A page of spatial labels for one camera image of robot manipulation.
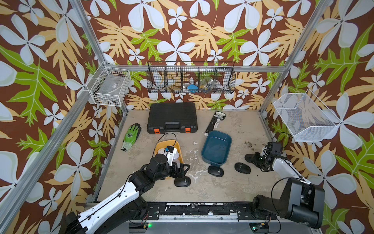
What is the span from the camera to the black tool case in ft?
3.39

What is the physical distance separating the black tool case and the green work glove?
0.10 meters

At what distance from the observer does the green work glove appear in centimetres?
100
